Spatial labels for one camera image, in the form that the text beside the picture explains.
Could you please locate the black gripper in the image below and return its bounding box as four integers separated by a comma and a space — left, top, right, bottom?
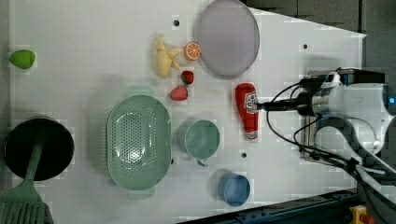
257, 92, 313, 116

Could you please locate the red ketchup bottle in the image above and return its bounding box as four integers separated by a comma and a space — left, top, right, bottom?
235, 83, 259, 140

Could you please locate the green plastic strainer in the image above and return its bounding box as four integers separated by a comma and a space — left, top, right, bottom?
106, 87, 172, 201

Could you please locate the green mug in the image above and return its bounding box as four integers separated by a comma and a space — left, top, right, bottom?
177, 119, 220, 167

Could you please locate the grey round plate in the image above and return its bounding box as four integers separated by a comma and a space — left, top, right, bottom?
197, 0, 260, 77

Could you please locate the blue cup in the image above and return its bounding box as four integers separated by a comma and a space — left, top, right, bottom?
218, 172, 250, 207

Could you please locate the dark red strawberry toy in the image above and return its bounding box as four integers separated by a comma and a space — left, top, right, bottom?
181, 71, 194, 85

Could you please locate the pink strawberry toy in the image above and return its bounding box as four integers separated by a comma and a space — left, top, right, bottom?
170, 86, 189, 101

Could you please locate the orange slice toy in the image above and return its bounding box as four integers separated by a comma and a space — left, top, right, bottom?
184, 42, 201, 61

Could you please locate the yellow peeled banana toy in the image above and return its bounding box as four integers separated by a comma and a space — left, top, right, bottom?
156, 33, 183, 79

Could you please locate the black utensil holder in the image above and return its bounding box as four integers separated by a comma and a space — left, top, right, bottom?
3, 117, 76, 182

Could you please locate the green pear toy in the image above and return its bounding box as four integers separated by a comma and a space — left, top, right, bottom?
9, 49, 35, 69

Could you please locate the green spatula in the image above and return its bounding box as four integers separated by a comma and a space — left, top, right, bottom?
1, 132, 45, 224

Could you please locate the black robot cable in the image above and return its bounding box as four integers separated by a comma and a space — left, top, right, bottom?
265, 79, 396, 200

